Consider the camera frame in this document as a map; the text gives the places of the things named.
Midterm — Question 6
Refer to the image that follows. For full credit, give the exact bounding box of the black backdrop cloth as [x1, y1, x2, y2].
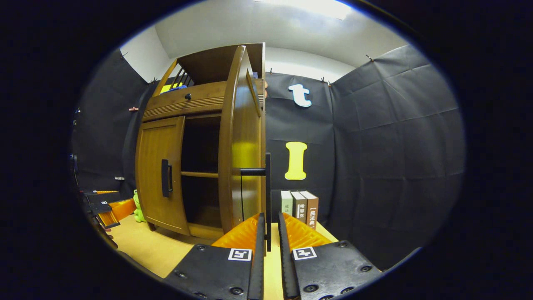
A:
[71, 44, 466, 271]

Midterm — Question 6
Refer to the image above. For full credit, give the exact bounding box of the green frog toy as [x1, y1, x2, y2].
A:
[133, 190, 147, 223]

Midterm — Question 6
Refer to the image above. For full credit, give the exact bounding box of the green book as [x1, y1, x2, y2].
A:
[281, 191, 294, 218]

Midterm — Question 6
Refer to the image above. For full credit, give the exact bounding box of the dark brown book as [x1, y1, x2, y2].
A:
[291, 191, 308, 224]

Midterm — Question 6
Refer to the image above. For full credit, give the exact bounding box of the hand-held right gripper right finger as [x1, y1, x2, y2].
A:
[278, 212, 384, 300]

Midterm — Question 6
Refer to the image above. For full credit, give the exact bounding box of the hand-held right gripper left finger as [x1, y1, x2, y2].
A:
[164, 212, 266, 300]

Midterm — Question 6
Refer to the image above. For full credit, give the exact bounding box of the wooden double-door shoe cabinet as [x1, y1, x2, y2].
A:
[135, 43, 267, 240]

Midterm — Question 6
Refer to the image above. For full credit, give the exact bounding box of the large ceiling light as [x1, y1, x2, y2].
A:
[258, 0, 353, 20]

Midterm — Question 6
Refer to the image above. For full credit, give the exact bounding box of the reddish brown book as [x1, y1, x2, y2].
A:
[300, 191, 319, 230]

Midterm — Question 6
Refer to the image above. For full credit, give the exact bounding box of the wooden cabinet door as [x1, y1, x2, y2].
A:
[218, 45, 272, 252]
[135, 116, 190, 236]

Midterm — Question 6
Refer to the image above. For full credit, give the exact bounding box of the wooden drawer with black knob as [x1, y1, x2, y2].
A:
[142, 78, 266, 123]

